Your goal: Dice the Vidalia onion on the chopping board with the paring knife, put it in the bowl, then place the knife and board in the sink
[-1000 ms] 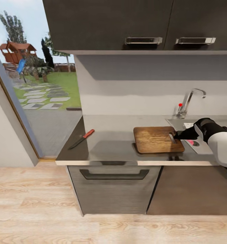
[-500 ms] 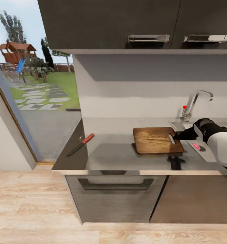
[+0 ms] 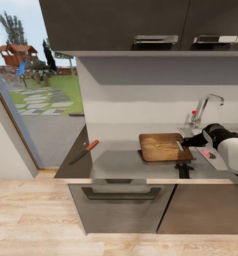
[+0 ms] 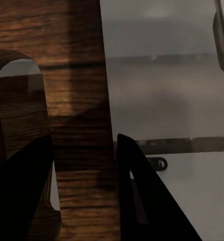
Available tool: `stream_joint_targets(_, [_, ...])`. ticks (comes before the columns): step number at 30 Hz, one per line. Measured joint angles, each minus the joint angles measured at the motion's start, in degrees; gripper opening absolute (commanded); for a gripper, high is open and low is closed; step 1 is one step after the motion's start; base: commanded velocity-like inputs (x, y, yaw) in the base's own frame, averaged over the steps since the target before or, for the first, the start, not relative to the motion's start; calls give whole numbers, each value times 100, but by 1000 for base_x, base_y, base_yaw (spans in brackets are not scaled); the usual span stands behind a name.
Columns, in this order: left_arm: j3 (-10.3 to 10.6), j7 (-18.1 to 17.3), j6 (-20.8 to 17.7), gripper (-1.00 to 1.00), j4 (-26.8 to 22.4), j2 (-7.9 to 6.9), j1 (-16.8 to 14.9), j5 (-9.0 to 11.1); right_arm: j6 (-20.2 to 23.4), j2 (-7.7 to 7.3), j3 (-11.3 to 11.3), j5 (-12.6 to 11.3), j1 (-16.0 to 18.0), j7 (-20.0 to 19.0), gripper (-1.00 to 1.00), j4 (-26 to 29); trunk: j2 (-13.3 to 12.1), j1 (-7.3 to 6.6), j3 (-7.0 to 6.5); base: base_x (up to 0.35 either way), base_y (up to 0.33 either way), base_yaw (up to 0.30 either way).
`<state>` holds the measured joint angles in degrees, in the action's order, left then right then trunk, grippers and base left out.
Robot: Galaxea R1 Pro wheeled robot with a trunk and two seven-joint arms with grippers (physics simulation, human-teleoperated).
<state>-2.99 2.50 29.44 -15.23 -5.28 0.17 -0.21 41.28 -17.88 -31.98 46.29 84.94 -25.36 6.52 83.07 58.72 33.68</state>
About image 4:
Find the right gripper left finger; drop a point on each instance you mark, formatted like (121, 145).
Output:
(22, 179)

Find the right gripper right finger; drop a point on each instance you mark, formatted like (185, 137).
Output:
(166, 221)

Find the cutting board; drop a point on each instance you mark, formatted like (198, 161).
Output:
(65, 39)

